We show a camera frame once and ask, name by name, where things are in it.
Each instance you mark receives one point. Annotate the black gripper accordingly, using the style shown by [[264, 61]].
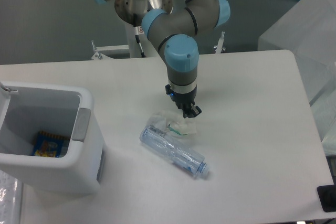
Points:
[[184, 101]]

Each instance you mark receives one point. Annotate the clear plastic wrapper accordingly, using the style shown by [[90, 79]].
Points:
[[172, 123]]

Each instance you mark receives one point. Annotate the clear plastic water bottle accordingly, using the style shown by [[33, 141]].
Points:
[[174, 151]]

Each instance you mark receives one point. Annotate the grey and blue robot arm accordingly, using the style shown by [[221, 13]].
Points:
[[172, 35]]

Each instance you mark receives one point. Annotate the white trash can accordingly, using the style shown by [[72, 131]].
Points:
[[26, 109]]

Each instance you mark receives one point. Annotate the translucent white plastic box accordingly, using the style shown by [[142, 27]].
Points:
[[308, 31]]

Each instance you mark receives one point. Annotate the blue yellow snack packet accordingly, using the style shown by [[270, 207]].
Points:
[[48, 145]]

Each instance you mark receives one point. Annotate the black device at edge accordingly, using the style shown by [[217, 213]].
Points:
[[326, 195]]

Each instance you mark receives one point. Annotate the clear plastic sheet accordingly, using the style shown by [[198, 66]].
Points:
[[11, 198]]

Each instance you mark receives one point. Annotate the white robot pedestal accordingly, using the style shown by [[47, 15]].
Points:
[[139, 45]]

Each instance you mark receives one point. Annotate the white base frame bracket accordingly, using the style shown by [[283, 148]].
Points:
[[103, 52]]

